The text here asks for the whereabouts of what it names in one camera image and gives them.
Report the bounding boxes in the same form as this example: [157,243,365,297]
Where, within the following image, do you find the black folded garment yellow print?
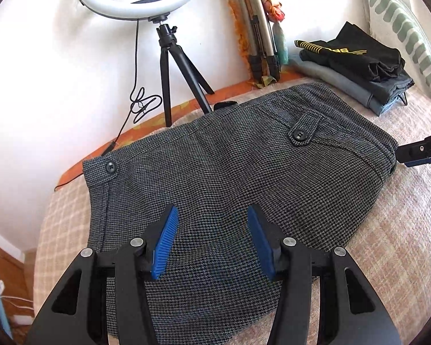
[295,22,406,83]

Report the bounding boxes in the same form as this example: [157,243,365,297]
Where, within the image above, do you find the small black tripod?
[154,17,215,128]

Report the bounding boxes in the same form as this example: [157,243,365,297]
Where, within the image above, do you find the folded silver tripod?
[228,0,281,83]

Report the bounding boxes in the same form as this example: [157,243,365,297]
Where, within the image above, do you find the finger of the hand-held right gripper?
[395,126,431,168]

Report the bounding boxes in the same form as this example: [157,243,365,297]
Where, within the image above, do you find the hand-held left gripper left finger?
[26,205,180,345]

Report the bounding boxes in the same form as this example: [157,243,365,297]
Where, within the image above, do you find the orange flower garland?
[221,0,291,89]

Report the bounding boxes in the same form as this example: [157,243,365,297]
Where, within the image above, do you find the grey houndstooth pants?
[82,83,399,339]

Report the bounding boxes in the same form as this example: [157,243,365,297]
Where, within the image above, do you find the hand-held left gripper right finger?
[247,205,403,345]

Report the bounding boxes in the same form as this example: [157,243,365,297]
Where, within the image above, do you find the black cable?
[54,21,162,190]

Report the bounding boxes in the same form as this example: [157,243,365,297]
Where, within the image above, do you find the green leaf print pillow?
[358,0,431,106]

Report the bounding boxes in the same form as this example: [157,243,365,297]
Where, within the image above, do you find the grey folded garment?
[289,48,414,110]

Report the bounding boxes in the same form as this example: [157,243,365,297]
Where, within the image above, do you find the blue folded garment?
[366,98,399,117]

